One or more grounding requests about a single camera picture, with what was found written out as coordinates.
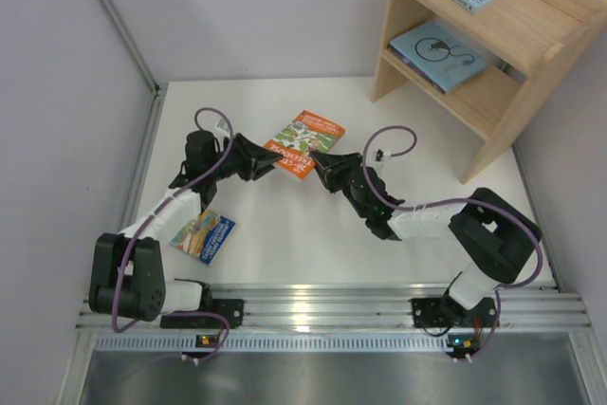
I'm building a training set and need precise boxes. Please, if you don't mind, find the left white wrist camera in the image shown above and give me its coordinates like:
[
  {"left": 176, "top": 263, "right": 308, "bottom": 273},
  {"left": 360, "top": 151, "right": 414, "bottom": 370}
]
[{"left": 214, "top": 118, "right": 231, "bottom": 139}]

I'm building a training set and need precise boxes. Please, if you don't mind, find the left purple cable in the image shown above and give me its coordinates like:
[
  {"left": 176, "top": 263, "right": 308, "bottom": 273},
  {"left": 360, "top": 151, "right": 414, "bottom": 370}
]
[{"left": 111, "top": 106, "right": 234, "bottom": 361}]

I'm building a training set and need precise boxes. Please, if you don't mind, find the light blue swan book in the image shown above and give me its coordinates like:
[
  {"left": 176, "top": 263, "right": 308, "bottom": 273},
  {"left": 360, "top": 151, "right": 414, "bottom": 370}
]
[{"left": 387, "top": 22, "right": 488, "bottom": 94}]

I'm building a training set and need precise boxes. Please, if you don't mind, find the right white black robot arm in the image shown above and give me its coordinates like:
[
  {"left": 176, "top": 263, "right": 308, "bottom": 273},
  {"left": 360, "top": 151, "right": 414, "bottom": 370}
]
[{"left": 311, "top": 151, "right": 542, "bottom": 329}]

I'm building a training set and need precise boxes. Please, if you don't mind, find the orange treehouse book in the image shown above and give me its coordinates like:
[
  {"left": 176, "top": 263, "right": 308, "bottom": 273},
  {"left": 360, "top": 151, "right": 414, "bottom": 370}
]
[{"left": 264, "top": 110, "right": 345, "bottom": 182}]

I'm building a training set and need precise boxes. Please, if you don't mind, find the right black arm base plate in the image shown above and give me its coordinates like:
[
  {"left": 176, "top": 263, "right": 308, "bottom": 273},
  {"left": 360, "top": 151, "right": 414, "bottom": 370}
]
[{"left": 411, "top": 296, "right": 497, "bottom": 329}]

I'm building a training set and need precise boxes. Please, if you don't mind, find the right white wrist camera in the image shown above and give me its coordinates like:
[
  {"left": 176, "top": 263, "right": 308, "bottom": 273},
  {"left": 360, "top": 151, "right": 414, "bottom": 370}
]
[{"left": 374, "top": 149, "right": 393, "bottom": 162}]

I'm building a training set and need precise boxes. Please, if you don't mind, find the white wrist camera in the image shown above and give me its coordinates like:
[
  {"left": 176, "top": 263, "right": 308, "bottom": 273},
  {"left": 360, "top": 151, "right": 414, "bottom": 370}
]
[
  {"left": 374, "top": 149, "right": 393, "bottom": 162},
  {"left": 214, "top": 118, "right": 231, "bottom": 139}
]

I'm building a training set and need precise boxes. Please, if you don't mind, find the wooden two-tier shelf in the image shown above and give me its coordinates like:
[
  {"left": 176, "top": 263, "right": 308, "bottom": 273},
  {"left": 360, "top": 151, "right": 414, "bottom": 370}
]
[{"left": 371, "top": 0, "right": 606, "bottom": 183}]

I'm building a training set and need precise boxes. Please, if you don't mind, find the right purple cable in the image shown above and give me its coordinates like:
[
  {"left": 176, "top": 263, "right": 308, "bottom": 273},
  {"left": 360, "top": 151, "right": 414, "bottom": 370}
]
[{"left": 360, "top": 125, "right": 544, "bottom": 362}]

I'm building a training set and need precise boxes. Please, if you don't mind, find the blue colourful picture book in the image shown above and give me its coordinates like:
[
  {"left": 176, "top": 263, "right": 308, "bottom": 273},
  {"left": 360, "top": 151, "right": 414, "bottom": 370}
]
[{"left": 170, "top": 209, "right": 236, "bottom": 266}]

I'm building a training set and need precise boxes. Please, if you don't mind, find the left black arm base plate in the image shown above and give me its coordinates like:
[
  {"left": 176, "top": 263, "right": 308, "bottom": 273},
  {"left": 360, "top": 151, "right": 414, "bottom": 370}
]
[{"left": 160, "top": 299, "right": 244, "bottom": 329}]

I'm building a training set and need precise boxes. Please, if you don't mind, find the perforated cable duct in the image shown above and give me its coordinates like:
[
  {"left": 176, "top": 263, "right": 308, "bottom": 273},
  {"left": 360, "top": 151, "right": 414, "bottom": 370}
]
[{"left": 94, "top": 333, "right": 472, "bottom": 354}]

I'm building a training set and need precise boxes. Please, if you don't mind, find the dark purple galaxy book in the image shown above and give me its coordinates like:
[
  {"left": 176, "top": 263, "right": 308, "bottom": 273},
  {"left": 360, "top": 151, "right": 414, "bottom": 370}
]
[{"left": 387, "top": 45, "right": 447, "bottom": 94}]

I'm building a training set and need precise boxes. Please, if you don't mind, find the aluminium mounting rail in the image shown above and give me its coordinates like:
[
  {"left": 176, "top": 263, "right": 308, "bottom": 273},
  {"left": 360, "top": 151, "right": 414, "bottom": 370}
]
[{"left": 75, "top": 283, "right": 593, "bottom": 330}]

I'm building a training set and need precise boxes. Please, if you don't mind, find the purple cable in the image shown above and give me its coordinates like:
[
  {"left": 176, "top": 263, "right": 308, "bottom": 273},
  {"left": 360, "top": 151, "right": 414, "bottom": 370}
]
[
  {"left": 360, "top": 125, "right": 544, "bottom": 362},
  {"left": 111, "top": 106, "right": 234, "bottom": 361}
]

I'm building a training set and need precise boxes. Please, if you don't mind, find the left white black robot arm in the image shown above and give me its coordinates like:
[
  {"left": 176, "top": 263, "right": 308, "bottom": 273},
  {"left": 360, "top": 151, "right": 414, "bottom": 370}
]
[{"left": 88, "top": 130, "right": 283, "bottom": 333}]

